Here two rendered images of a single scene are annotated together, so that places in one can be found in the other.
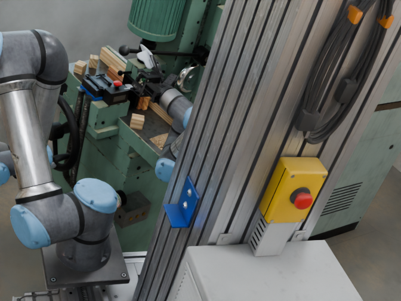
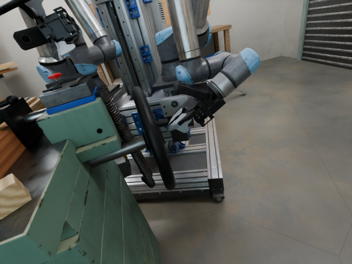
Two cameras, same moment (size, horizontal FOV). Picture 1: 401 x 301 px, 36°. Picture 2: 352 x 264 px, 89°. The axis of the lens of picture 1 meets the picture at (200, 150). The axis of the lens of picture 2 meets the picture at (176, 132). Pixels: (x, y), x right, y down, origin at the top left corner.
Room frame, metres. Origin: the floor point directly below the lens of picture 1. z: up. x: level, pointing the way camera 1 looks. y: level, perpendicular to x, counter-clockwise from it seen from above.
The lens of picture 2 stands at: (1.97, 0.84, 1.06)
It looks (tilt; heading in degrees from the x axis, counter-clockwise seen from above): 31 degrees down; 224
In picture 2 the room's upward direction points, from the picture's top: 15 degrees counter-clockwise
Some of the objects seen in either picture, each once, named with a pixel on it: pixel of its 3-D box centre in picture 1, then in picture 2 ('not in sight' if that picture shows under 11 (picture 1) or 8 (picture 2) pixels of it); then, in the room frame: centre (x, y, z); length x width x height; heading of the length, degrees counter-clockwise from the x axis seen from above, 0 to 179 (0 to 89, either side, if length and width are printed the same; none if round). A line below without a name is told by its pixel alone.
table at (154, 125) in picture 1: (117, 110); (58, 142); (1.87, 0.33, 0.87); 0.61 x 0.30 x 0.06; 53
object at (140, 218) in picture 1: (130, 209); (115, 167); (1.71, 0.17, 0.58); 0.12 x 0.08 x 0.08; 143
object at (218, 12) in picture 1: (227, 28); not in sight; (2.06, 0.05, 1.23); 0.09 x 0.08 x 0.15; 143
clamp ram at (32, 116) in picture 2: (123, 92); (36, 116); (1.87, 0.33, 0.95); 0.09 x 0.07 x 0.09; 53
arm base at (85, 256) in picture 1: (86, 238); (173, 67); (1.21, 0.22, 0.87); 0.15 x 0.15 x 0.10
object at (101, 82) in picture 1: (105, 88); (69, 88); (1.79, 0.38, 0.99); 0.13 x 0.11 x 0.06; 53
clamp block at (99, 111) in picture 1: (101, 104); (83, 117); (1.80, 0.38, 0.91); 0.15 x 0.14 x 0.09; 53
